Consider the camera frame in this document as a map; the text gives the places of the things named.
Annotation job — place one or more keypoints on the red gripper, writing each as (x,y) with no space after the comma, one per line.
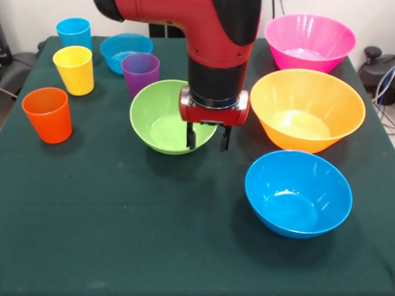
(213,115)

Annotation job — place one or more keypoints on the green bowl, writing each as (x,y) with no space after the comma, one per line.
(154,108)

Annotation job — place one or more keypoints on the large blue bowl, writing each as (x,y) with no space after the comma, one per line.
(296,191)

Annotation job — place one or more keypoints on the pink bowl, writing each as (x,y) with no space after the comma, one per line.
(308,34)

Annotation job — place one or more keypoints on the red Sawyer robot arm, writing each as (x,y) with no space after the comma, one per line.
(213,37)

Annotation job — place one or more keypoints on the purple cup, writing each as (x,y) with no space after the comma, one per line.
(140,74)

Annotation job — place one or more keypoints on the orange bowl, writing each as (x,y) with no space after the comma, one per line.
(308,92)

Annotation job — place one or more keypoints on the dark green tablecloth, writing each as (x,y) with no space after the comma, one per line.
(123,216)

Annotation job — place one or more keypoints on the small blue bowl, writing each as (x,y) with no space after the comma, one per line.
(114,49)

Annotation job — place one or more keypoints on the yellow cup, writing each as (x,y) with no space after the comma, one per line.
(75,74)

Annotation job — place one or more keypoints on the red cup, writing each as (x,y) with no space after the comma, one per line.
(49,120)

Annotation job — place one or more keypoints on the blue cup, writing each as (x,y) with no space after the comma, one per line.
(74,34)

